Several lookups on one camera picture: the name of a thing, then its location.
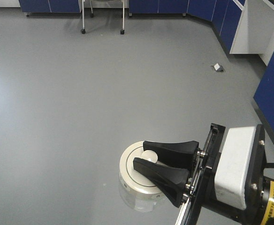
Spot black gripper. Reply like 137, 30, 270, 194
133, 123, 228, 225

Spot glass jar with white lid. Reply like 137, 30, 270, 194
119, 141, 167, 213

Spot blue lab cabinets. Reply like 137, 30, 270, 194
18, 0, 274, 149

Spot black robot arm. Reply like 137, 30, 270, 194
133, 124, 274, 225

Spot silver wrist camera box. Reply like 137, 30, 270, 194
214, 127, 256, 210

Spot metal wheeled stool frame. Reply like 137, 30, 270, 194
80, 0, 126, 35

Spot floor socket box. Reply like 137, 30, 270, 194
211, 63, 224, 72

